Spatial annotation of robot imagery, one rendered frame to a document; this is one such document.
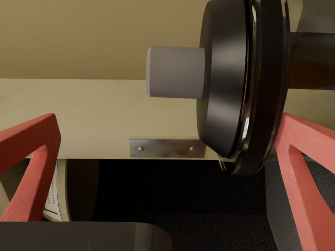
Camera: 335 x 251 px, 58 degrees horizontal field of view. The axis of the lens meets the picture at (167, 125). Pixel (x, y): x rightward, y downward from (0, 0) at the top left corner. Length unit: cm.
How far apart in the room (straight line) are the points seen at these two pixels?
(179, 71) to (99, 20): 54
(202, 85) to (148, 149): 14
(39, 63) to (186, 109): 51
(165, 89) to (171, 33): 53
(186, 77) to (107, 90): 20
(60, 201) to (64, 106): 12
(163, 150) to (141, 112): 5
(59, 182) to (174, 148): 16
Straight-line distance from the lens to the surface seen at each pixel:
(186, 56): 16
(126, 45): 70
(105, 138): 28
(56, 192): 39
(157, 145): 28
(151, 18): 68
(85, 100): 34
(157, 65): 16
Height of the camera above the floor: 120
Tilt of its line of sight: level
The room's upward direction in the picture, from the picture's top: 90 degrees counter-clockwise
